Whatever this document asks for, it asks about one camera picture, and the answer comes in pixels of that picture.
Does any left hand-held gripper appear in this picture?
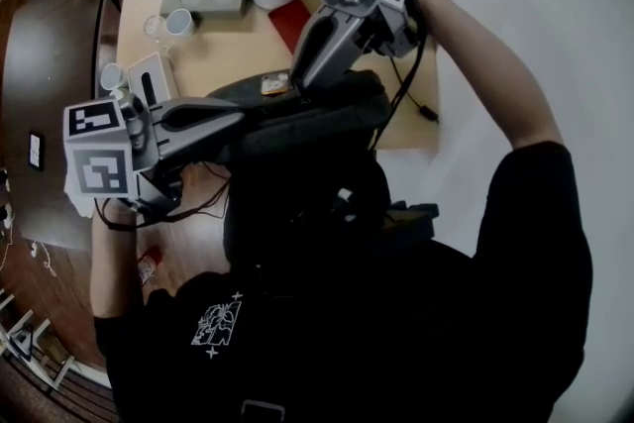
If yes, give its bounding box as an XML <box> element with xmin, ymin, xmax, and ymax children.
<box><xmin>62</xmin><ymin>88</ymin><xmax>247</xmax><ymax>215</ymax></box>

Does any dark grey bag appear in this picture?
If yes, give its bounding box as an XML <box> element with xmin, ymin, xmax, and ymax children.
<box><xmin>205</xmin><ymin>68</ymin><xmax>393</xmax><ymax>264</ymax></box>

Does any person's right forearm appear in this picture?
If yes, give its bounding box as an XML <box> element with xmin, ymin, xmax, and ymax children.
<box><xmin>411</xmin><ymin>0</ymin><xmax>567</xmax><ymax>151</ymax></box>

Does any person's left forearm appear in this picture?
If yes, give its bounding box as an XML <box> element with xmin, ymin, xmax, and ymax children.
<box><xmin>89</xmin><ymin>197</ymin><xmax>146</xmax><ymax>319</ymax></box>

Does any red notebook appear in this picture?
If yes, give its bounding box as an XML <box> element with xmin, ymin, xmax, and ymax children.
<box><xmin>267</xmin><ymin>0</ymin><xmax>312</xmax><ymax>56</ymax></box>

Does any white tissue box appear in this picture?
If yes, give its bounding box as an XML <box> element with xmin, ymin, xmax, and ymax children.
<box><xmin>127</xmin><ymin>53</ymin><xmax>180</xmax><ymax>109</ymax></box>

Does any white mug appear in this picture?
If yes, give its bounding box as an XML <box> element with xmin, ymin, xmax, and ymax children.
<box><xmin>165</xmin><ymin>8</ymin><xmax>197</xmax><ymax>40</ymax></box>

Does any small white cup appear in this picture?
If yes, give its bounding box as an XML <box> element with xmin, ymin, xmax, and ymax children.
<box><xmin>100</xmin><ymin>61</ymin><xmax>126</xmax><ymax>91</ymax></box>

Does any clear glass cup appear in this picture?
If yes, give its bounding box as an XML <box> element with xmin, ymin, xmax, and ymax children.
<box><xmin>143</xmin><ymin>14</ymin><xmax>172</xmax><ymax>52</ymax></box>

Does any red and white bottle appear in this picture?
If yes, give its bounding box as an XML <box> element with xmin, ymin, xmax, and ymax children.
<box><xmin>137</xmin><ymin>246</ymin><xmax>163</xmax><ymax>287</ymax></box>

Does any small black device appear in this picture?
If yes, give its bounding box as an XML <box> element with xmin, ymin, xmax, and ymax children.
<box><xmin>28</xmin><ymin>131</ymin><xmax>46</xmax><ymax>172</ymax></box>

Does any person's black printed t-shirt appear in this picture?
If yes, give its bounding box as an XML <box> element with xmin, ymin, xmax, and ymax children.
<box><xmin>93</xmin><ymin>141</ymin><xmax>594</xmax><ymax>423</ymax></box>

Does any white metal rack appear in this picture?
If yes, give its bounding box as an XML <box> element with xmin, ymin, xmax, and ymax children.
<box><xmin>0</xmin><ymin>289</ymin><xmax>78</xmax><ymax>395</ymax></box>

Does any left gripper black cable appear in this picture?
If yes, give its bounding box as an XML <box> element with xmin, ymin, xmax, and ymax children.
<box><xmin>93</xmin><ymin>160</ymin><xmax>233</xmax><ymax>233</ymax></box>

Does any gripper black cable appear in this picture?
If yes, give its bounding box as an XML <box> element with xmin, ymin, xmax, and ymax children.
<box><xmin>93</xmin><ymin>160</ymin><xmax>233</xmax><ymax>233</ymax></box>
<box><xmin>369</xmin><ymin>0</ymin><xmax>441</xmax><ymax>151</ymax></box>

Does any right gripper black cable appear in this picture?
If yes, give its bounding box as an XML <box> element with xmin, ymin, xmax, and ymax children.
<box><xmin>369</xmin><ymin>0</ymin><xmax>441</xmax><ymax>151</ymax></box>

